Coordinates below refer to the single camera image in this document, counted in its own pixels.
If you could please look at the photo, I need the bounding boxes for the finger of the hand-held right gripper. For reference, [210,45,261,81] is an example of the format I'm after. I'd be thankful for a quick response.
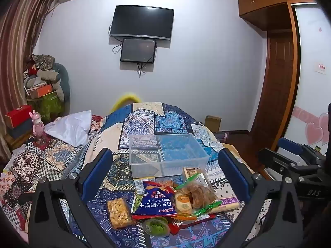
[277,137,327,159]
[257,147,322,181]

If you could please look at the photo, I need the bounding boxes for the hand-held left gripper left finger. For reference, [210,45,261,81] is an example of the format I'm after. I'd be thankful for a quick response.
[28,148,153,248]

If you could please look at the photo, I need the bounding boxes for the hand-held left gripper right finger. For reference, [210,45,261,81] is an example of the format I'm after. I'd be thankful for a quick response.
[218,148,305,248]

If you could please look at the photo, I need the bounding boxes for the beige wafer packet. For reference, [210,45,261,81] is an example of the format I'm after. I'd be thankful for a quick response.
[207,196,244,214]

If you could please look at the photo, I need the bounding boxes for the clear pastry bag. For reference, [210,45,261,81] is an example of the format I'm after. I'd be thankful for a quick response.
[176,173,222,212]

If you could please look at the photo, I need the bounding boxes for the small brown white box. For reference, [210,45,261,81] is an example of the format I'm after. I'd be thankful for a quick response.
[182,167,202,184]

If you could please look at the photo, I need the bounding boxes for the yellow cracker pack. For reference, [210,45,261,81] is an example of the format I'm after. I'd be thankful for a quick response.
[106,197,135,229]

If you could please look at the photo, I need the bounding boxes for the green snack packet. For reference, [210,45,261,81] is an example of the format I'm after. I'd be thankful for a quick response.
[131,195,144,212]

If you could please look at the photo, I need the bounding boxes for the orange white cake packet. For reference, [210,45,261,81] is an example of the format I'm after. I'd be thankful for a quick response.
[175,193,193,215]

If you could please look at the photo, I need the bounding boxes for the blue snack bag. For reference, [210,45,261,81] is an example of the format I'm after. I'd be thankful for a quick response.
[132,181,179,220]

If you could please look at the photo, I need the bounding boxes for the orange snack pack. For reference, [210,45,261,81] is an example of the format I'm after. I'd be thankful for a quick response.
[155,179,177,187]

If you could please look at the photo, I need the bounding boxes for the clear plastic container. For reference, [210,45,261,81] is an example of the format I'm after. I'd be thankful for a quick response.
[129,134,210,179]

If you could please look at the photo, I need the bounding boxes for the red snack bag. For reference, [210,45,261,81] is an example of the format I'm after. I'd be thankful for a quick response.
[169,210,218,235]

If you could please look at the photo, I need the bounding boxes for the green jelly cup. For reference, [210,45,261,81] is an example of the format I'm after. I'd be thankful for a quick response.
[141,217,171,237]

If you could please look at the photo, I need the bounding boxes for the pink heart stickers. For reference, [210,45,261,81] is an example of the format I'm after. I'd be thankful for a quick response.
[305,112,331,147]

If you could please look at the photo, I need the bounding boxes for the brown cardboard box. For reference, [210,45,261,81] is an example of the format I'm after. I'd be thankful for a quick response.
[205,115,222,133]

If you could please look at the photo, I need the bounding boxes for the white pillow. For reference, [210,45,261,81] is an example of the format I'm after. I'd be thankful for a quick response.
[43,110,92,148]

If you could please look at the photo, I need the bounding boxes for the brown wooden door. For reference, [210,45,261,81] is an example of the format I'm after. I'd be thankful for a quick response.
[251,30,297,151]

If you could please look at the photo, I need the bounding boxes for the patchwork printed blanket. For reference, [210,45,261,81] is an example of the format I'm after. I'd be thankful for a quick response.
[0,101,272,248]

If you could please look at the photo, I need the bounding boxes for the pink rabbit toy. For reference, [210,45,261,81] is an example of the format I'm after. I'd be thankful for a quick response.
[31,111,46,138]

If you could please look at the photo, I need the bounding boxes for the yellow curved object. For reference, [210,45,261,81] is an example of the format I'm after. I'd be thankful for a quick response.
[111,92,142,112]

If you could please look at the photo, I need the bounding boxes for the green patterned box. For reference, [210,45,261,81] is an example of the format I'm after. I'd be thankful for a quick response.
[33,92,66,122]

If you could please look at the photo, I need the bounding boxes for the dark grey box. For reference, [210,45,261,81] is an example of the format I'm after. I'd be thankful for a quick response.
[8,120,35,139]

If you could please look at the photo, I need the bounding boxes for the red gift box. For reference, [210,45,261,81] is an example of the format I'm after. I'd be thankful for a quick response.
[5,105,33,129]

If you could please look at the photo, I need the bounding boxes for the orange cardboard box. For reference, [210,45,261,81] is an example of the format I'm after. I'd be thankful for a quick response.
[27,84,53,99]

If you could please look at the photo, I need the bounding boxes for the grey plush toy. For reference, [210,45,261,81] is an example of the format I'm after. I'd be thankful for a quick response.
[24,62,71,103]

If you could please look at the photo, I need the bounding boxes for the wooden wardrobe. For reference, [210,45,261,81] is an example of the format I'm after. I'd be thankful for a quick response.
[237,0,331,158]

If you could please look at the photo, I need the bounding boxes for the patterned cloth bundle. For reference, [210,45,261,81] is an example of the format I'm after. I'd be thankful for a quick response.
[31,54,55,71]

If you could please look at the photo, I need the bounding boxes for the striped brown curtain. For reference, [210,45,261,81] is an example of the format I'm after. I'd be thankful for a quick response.
[0,0,62,137]

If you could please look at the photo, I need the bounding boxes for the small black wall monitor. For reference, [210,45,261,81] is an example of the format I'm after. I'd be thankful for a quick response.
[120,38,158,64]

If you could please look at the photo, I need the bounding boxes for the black wall television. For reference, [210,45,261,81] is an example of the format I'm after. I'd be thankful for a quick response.
[109,5,175,41]

